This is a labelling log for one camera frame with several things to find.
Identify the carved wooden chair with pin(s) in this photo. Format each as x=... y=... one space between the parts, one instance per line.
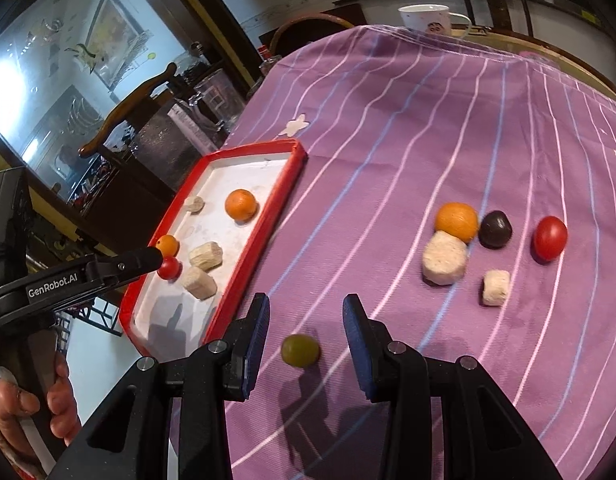
x=138 y=100

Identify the red rimmed white tray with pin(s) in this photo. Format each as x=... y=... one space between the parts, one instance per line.
x=163 y=320

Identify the framed painting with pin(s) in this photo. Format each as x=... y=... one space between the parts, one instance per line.
x=113 y=35

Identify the clear bottle red cap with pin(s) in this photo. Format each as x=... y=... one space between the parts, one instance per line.
x=269 y=60

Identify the person's left hand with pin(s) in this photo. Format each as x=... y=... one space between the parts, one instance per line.
x=63 y=400

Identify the dark purple plum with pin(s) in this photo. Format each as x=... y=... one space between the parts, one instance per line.
x=494 y=229

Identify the beige cylindrical chunk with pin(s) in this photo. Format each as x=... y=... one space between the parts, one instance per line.
x=200 y=282
x=206 y=255

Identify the dark slatted wooden chair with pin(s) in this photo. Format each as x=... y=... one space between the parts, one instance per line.
x=502 y=0

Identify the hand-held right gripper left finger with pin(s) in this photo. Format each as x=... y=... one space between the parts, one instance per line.
x=255 y=345

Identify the red cherry tomato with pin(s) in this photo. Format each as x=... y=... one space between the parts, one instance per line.
x=170 y=269
x=550 y=238

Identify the large round beige chunk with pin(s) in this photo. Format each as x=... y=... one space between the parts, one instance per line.
x=444 y=259

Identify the silver foil bag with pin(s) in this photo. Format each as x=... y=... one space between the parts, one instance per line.
x=173 y=135

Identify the glass beer mug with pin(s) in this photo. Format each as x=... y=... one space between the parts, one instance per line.
x=215 y=95

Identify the small beige chunk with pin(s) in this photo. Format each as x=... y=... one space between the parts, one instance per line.
x=194 y=204
x=496 y=287

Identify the round-back wooden chair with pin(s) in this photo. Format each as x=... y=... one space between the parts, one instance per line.
x=308 y=19

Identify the purple striped tablecloth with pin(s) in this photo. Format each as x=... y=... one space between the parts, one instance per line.
x=387 y=160

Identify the green grape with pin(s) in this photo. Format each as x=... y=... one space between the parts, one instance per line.
x=300 y=350

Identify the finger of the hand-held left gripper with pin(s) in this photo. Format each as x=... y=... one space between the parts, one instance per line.
x=138 y=260

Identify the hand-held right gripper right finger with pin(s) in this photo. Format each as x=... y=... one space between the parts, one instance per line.
x=358 y=350

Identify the dark wooden cabinet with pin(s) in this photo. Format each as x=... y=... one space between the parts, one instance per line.
x=128 y=195

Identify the orange mandarin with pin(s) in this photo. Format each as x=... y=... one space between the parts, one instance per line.
x=456 y=220
x=241 y=204

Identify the white printed mug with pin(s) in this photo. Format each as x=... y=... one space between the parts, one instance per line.
x=430 y=17

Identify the small orange kumquat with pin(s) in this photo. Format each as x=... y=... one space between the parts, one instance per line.
x=170 y=244

